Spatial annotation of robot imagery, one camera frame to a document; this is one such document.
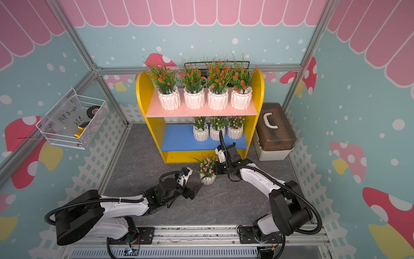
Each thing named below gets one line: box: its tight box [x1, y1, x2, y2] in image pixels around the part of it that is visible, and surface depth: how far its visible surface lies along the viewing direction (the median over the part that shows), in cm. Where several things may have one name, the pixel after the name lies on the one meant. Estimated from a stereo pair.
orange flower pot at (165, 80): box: [147, 64, 182, 111], surface depth 68 cm
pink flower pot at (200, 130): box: [192, 116, 210, 142], surface depth 91 cm
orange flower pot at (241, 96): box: [230, 52, 258, 111], surface depth 68 cm
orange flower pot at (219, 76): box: [207, 59, 233, 111], surface depth 67 cm
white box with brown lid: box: [252, 103, 297, 162], surface depth 94 cm
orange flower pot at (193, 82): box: [178, 63, 207, 110], surface depth 68 cm
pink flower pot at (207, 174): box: [188, 154, 219, 186], surface depth 79 cm
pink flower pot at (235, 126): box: [225, 115, 246, 140], surface depth 85 cm
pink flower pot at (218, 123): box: [209, 116, 229, 141], surface depth 89 cm
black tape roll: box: [86, 105, 101, 119], surface depth 81 cm
